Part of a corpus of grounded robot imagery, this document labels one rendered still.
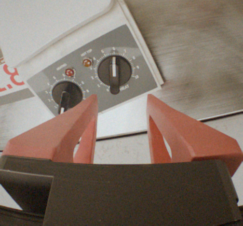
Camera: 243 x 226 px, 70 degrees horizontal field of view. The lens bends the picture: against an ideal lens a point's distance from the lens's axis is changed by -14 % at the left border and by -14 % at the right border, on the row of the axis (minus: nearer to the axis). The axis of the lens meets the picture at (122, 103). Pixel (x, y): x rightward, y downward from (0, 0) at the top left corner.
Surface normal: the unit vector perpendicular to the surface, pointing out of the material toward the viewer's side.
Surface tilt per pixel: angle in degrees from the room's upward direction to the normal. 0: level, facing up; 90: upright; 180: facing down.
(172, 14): 0
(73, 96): 30
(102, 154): 0
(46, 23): 0
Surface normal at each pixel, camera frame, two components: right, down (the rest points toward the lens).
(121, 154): -0.21, 0.14
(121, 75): 0.03, 0.58
